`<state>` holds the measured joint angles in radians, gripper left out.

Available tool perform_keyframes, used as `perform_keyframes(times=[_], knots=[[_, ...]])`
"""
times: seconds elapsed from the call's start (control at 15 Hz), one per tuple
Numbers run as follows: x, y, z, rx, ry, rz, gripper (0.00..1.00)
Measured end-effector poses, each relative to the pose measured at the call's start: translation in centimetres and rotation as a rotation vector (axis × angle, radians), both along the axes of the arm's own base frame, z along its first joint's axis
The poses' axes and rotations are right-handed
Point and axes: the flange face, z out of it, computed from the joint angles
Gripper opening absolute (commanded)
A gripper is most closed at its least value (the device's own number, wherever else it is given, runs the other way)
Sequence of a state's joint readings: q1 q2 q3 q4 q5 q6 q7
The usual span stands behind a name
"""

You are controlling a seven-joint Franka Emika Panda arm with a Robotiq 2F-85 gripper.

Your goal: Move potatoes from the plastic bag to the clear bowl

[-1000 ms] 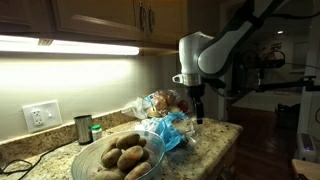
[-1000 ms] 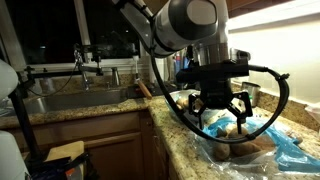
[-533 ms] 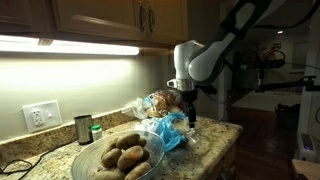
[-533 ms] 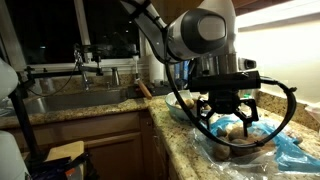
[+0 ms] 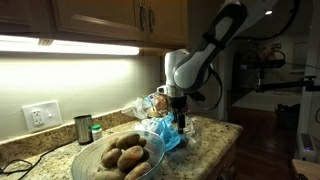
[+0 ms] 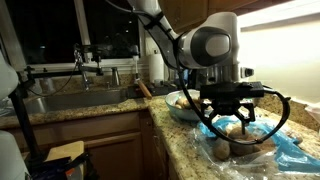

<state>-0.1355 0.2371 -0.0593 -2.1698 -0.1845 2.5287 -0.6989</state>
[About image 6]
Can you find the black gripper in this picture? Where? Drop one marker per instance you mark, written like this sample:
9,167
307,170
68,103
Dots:
227,105

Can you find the brown russet potato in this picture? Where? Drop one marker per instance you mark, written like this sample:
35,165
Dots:
188,105
240,135
221,149
177,106
181,101

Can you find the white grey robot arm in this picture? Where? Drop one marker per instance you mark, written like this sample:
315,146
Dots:
213,43

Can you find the clear glass bowl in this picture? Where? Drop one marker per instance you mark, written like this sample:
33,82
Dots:
180,114

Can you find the clear blue plastic potato bag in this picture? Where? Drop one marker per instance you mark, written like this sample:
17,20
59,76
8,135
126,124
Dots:
293,156

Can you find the black drying mat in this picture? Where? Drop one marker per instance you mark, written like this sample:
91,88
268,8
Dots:
163,90

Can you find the white paper towel roll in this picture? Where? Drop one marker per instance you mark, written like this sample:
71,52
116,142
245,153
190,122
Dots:
156,68

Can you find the white dish brush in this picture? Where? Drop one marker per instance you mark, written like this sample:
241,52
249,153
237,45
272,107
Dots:
136,66

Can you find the wooden upper cabinet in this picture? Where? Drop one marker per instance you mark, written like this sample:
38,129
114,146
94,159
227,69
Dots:
186,13

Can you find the under-cabinet light strip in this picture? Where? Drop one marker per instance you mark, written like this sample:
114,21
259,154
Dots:
283,15

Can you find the small metal shaker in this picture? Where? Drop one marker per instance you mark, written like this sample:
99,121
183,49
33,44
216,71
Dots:
115,77

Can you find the wooden base cabinet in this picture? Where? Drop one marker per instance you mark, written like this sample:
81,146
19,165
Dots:
113,150

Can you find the chrome sink faucet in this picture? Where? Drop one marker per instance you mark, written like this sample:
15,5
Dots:
85,80

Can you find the stainless steel sink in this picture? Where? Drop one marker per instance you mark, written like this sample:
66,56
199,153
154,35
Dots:
73,100

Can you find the light wooden board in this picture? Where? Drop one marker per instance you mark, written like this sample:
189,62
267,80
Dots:
65,151

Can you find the black stand pole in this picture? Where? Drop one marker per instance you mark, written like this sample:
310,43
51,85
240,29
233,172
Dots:
25,126

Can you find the white floor appliance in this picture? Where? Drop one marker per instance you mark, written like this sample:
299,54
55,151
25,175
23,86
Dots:
11,156

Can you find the white rounded object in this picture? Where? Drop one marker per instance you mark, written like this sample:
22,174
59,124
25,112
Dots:
6,76

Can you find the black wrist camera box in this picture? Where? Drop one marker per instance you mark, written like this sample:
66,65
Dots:
230,89

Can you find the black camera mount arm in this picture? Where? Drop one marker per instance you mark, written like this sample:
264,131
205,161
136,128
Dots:
90,69

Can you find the dark window with white frame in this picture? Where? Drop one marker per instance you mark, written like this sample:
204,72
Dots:
50,30

